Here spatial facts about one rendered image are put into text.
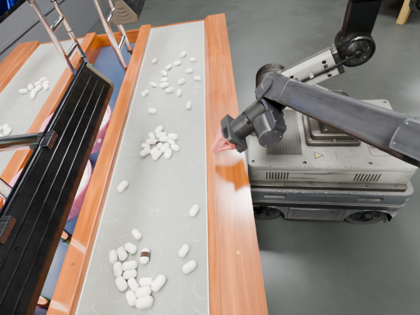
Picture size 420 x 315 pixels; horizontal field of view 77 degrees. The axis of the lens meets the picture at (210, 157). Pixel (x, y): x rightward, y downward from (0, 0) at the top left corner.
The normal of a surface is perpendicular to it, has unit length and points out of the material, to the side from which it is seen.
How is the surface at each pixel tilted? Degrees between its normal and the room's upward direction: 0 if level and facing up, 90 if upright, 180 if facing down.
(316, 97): 51
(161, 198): 0
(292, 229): 0
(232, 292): 0
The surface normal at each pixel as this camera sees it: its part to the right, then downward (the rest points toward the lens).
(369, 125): -0.88, -0.18
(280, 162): -0.13, -0.64
